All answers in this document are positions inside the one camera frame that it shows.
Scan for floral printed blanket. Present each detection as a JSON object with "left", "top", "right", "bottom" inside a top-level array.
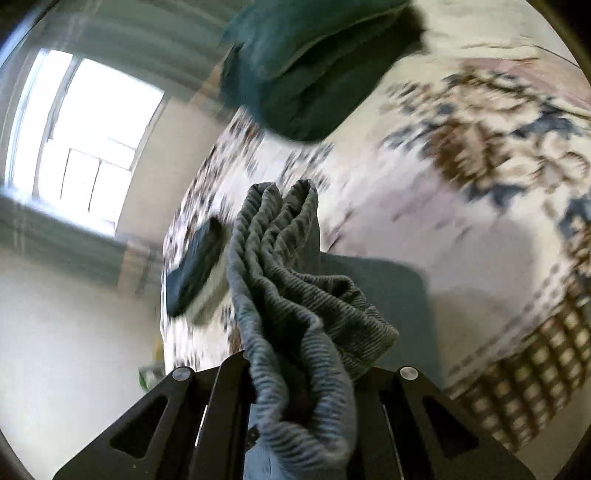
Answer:
[{"left": 159, "top": 0, "right": 591, "bottom": 455}]

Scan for grey corduroy pants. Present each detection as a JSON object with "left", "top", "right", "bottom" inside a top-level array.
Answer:
[{"left": 226, "top": 179, "right": 428, "bottom": 480}]

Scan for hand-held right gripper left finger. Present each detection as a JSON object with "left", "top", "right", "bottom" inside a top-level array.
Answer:
[{"left": 52, "top": 353, "right": 257, "bottom": 480}]

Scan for dark green folded cloth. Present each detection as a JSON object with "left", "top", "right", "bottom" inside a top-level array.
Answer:
[{"left": 219, "top": 0, "right": 428, "bottom": 143}]

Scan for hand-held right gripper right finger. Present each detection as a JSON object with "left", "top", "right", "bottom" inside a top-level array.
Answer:
[{"left": 355, "top": 364, "right": 536, "bottom": 480}]

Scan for window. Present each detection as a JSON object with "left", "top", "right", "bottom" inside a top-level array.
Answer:
[{"left": 4, "top": 48, "right": 167, "bottom": 238}]

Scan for dark grey small object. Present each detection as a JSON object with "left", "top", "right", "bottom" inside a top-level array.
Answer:
[{"left": 165, "top": 216, "right": 228, "bottom": 318}]

